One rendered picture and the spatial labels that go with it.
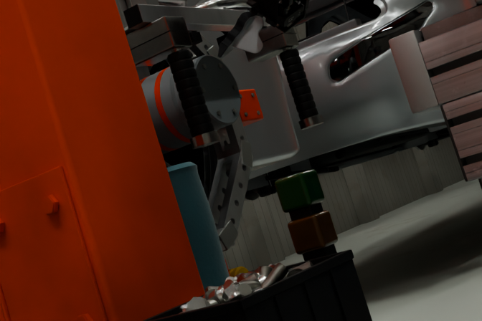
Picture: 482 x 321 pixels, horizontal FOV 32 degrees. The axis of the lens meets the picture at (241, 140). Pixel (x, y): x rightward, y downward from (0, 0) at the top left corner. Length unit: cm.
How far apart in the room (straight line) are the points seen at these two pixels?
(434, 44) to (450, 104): 7
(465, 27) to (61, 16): 45
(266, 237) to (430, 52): 837
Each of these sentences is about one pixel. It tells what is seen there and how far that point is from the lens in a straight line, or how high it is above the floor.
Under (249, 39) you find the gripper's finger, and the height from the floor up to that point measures 90.
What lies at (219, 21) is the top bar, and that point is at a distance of 144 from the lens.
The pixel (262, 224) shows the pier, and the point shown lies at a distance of 929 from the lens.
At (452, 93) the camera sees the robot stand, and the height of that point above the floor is 69.
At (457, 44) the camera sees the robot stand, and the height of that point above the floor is 74.
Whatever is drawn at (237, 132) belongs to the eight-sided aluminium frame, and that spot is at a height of 80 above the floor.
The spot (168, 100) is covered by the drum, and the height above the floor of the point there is 85.
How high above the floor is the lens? 64
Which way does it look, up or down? 5 degrees up
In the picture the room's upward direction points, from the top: 18 degrees counter-clockwise
